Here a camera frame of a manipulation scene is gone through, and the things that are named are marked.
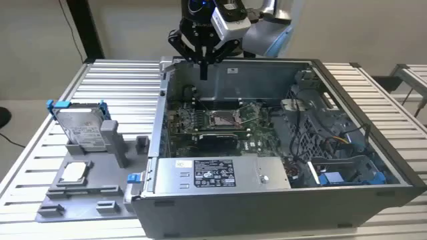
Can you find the open grey PC case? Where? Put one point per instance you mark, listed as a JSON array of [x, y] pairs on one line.
[[234, 217]]

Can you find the aluminium neighbouring table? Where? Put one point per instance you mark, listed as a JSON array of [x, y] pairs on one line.
[[414, 72]]

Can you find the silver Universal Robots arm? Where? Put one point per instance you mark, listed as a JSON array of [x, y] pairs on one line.
[[261, 37]]

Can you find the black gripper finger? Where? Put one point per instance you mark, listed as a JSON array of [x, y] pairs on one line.
[[182, 47], [225, 51]]

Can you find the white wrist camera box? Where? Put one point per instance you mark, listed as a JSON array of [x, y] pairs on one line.
[[230, 27]]

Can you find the thin metal locking lever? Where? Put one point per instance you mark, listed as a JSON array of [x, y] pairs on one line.
[[205, 107]]

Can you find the silver CPU chip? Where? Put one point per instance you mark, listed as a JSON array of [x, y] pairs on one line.
[[76, 172]]

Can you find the perforated metal drive cage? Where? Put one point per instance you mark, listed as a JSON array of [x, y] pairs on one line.
[[310, 140]]

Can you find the black upright post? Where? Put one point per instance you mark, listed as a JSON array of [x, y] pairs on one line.
[[84, 30]]

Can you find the metal disk bay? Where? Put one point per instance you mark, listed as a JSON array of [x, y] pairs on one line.
[[361, 162]]

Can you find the black RAM slot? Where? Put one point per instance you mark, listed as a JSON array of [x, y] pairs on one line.
[[228, 100], [244, 134], [228, 129]]

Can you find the CPU socket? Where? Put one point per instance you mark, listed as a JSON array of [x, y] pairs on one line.
[[224, 120]]

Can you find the black round base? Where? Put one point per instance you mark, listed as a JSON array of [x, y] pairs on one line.
[[5, 117]]

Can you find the black graphics card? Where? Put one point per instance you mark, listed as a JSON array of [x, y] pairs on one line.
[[217, 142]]

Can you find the green Dell motherboard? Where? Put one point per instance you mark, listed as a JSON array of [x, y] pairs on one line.
[[264, 140]]

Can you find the grey power supply unit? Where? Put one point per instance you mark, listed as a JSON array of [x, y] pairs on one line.
[[248, 175]]

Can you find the blue case latch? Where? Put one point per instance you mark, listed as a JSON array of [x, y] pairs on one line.
[[133, 178]]

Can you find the hard disk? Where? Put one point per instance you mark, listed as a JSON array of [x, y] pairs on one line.
[[330, 178], [81, 125]]

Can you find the grey parts rack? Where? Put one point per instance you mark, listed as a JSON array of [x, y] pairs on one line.
[[101, 180]]

